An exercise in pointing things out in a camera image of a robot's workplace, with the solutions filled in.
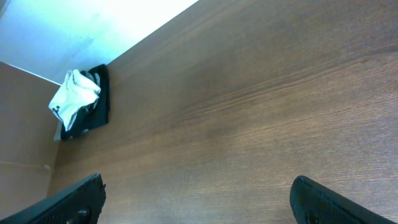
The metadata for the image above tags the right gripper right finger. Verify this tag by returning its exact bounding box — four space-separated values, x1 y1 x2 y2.
289 175 395 224

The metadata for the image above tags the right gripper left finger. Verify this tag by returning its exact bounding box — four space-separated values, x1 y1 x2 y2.
1 174 106 224

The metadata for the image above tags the white t-shirt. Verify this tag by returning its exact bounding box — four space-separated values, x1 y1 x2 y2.
49 69 101 131

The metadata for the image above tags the folded black garment stack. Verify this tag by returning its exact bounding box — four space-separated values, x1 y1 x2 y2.
53 64 110 141

